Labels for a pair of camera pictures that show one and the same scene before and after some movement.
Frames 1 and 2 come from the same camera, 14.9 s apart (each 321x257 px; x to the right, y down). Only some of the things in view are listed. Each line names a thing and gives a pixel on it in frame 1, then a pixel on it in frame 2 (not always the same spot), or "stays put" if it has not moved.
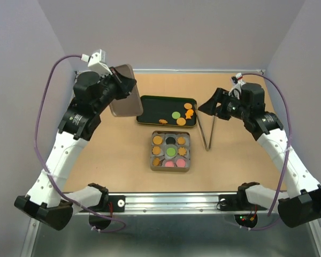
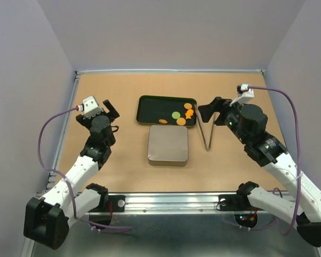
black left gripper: [125, 84] → [112, 114]
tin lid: [130, 106] → [168, 143]
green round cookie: [175, 115] stays put
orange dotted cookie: [181, 121] stays put
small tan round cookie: [188, 106] stays put
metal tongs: [201, 130] stays put
